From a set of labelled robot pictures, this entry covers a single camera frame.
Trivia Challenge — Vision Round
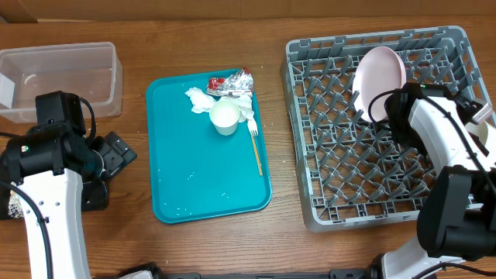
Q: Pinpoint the white paper cup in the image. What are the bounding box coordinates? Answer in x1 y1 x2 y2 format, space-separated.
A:
209 100 240 136

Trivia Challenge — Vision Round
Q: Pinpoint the white round plate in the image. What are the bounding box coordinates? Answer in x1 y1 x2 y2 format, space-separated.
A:
352 46 406 122

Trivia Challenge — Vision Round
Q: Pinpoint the white bowl with peanuts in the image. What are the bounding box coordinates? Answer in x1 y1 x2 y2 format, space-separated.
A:
465 122 495 157

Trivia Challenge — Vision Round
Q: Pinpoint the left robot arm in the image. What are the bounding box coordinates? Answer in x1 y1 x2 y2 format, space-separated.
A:
1 91 137 278

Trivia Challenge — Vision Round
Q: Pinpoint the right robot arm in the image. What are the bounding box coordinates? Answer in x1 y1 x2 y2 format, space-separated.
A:
365 83 495 278

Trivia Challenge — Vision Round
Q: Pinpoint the black rectangular waste tray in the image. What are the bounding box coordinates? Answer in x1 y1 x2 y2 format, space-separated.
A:
1 178 109 220

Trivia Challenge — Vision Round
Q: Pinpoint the grey plastic dishwasher rack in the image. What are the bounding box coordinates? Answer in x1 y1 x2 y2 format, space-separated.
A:
281 26 488 233

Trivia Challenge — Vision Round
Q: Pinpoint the teal plastic serving tray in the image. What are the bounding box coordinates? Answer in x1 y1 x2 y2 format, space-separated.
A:
146 69 272 224

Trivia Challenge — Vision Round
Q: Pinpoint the clear plastic storage bin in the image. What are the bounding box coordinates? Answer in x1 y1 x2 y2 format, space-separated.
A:
1 42 123 123

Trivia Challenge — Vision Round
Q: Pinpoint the crumpled white napkin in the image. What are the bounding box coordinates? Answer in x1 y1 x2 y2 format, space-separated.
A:
185 88 254 122

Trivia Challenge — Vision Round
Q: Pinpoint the pile of rice and peanuts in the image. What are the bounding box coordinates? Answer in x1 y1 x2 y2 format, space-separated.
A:
8 191 24 219

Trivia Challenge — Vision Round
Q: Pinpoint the white plastic fork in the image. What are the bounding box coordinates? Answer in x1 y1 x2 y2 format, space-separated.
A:
246 97 258 136

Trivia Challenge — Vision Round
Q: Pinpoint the wooden chopstick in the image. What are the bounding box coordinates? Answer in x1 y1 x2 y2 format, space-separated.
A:
251 135 264 177

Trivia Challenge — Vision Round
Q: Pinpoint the crumpled silver foil wrapper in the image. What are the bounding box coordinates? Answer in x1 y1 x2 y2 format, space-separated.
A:
206 68 254 98

